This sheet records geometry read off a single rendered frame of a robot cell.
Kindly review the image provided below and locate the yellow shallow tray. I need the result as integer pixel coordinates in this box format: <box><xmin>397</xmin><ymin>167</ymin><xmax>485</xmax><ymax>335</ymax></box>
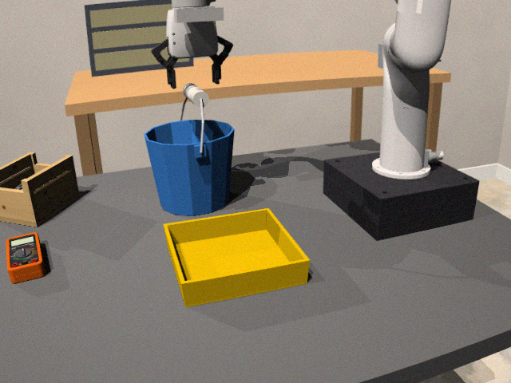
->
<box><xmin>164</xmin><ymin>208</ymin><xmax>310</xmax><ymax>307</ymax></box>

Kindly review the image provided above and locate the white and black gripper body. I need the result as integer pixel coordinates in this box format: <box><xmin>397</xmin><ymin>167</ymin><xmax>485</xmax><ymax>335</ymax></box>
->
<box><xmin>167</xmin><ymin>8</ymin><xmax>218</xmax><ymax>59</ymax></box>

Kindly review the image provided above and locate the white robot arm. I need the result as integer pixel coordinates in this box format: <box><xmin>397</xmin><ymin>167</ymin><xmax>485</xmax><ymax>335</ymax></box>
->
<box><xmin>172</xmin><ymin>0</ymin><xmax>451</xmax><ymax>180</ymax></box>

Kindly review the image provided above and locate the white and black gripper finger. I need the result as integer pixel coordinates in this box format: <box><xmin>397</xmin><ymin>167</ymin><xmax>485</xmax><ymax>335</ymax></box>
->
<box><xmin>151</xmin><ymin>38</ymin><xmax>178</xmax><ymax>89</ymax></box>
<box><xmin>211</xmin><ymin>35</ymin><xmax>233</xmax><ymax>85</ymax></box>

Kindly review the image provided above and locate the wooden crate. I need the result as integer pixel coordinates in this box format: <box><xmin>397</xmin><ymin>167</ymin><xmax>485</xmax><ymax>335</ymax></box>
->
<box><xmin>0</xmin><ymin>152</ymin><xmax>80</xmax><ymax>227</ymax></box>

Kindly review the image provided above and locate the orange digital multimeter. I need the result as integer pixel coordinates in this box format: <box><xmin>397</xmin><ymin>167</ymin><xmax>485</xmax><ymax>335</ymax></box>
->
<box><xmin>6</xmin><ymin>233</ymin><xmax>46</xmax><ymax>283</ymax></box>

